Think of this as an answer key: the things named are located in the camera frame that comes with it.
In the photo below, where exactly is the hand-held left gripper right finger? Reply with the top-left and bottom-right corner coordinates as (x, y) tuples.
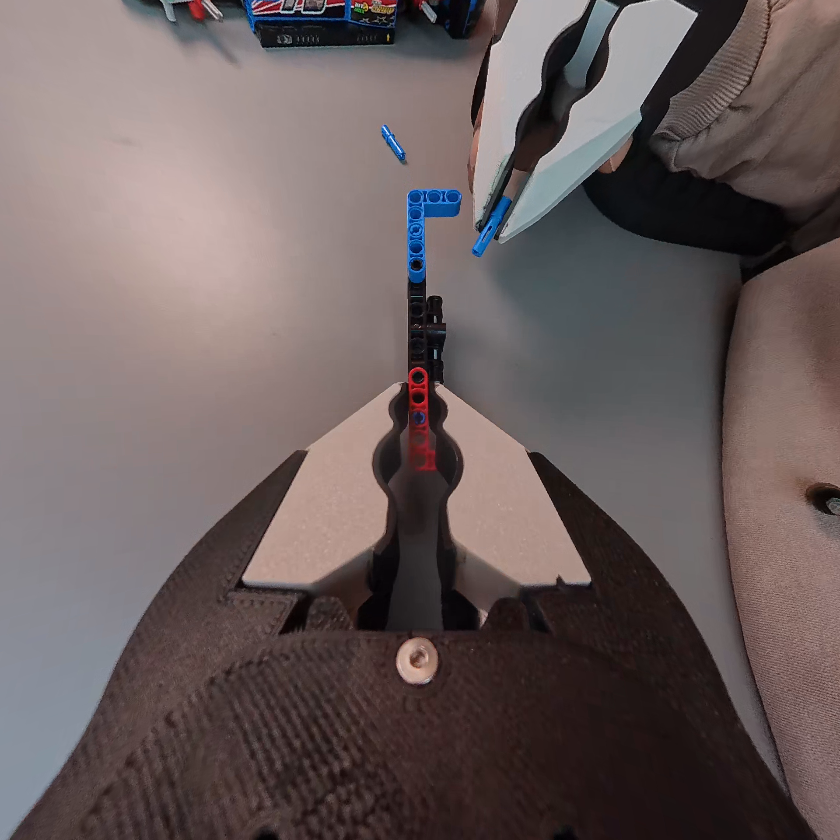
(436, 382), (594, 627)

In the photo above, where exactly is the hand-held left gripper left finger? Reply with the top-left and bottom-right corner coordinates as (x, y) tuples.
(240, 382), (406, 627)

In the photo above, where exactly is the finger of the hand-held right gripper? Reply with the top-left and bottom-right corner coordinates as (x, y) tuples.
(472, 0), (596, 231)
(497, 5), (699, 245)

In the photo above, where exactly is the black red blue beam assembly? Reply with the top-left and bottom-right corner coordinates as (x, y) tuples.
(407, 189), (463, 475)

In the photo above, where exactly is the partly built toy race car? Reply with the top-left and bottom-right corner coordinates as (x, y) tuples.
(154, 0), (488, 49)

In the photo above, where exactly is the person's right forearm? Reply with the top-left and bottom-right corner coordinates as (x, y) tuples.
(646, 0), (840, 227)

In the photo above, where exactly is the grey desk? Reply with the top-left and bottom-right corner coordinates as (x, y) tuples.
(0, 0), (788, 828)

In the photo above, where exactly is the person's right hand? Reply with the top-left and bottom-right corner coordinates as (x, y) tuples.
(467, 98), (488, 201)

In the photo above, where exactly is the black knit cloth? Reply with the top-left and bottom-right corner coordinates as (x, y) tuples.
(584, 141), (790, 258)

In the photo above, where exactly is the person's beige coat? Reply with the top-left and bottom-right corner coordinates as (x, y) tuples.
(722, 236), (840, 840)

